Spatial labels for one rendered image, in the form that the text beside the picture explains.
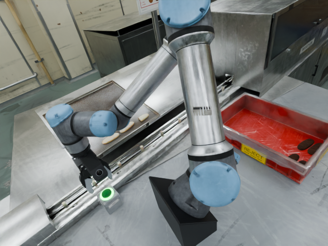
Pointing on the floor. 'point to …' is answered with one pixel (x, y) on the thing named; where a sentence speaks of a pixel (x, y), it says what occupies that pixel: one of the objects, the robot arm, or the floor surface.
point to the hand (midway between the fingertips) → (102, 185)
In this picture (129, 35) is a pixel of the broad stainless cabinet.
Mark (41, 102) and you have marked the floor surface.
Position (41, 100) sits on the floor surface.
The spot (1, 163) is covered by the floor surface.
